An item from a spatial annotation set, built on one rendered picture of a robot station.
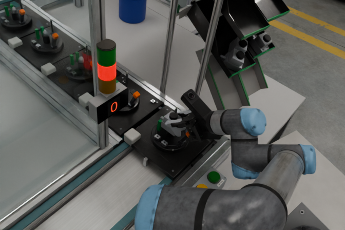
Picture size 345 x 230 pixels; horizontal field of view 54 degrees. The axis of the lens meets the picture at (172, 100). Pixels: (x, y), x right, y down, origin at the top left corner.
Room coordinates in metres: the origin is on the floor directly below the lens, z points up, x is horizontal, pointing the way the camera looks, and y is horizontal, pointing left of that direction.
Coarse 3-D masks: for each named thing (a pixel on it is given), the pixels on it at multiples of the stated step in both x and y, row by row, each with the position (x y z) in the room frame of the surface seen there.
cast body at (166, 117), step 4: (172, 112) 0.79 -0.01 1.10; (164, 116) 0.78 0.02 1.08; (168, 116) 0.78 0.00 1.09; (172, 116) 0.77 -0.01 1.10; (176, 116) 0.78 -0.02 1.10; (164, 120) 0.77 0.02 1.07; (164, 124) 0.77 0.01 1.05; (164, 128) 0.77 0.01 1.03; (168, 128) 0.76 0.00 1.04; (172, 132) 0.75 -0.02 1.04
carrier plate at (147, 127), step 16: (160, 112) 0.90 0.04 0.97; (144, 128) 0.80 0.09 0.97; (128, 144) 0.73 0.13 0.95; (144, 144) 0.73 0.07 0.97; (192, 144) 0.77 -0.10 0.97; (208, 144) 0.78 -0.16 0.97; (160, 160) 0.67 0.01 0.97; (176, 160) 0.69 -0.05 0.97; (192, 160) 0.70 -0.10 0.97; (176, 176) 0.63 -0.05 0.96
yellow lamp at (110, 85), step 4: (100, 80) 0.67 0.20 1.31; (112, 80) 0.67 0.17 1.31; (100, 84) 0.67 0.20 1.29; (104, 84) 0.66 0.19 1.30; (108, 84) 0.66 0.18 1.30; (112, 84) 0.67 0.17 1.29; (100, 88) 0.67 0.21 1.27; (104, 88) 0.66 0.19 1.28; (108, 88) 0.66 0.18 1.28; (112, 88) 0.67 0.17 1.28; (104, 92) 0.66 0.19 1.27; (108, 92) 0.66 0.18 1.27; (112, 92) 0.67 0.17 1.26
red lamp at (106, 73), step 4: (100, 68) 0.67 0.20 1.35; (104, 68) 0.66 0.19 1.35; (108, 68) 0.67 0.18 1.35; (112, 68) 0.67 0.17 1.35; (100, 72) 0.67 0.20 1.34; (104, 72) 0.66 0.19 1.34; (108, 72) 0.67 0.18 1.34; (112, 72) 0.67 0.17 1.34; (100, 76) 0.67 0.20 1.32; (104, 76) 0.66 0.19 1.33; (108, 76) 0.66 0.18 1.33; (112, 76) 0.67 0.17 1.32; (104, 80) 0.66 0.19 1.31; (108, 80) 0.66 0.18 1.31
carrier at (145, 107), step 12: (132, 84) 1.03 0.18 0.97; (132, 96) 0.94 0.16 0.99; (144, 96) 0.97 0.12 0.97; (132, 108) 0.88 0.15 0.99; (144, 108) 0.90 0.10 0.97; (156, 108) 0.92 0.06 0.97; (108, 120) 0.81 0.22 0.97; (120, 120) 0.82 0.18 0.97; (132, 120) 0.83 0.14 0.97; (120, 132) 0.77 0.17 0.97
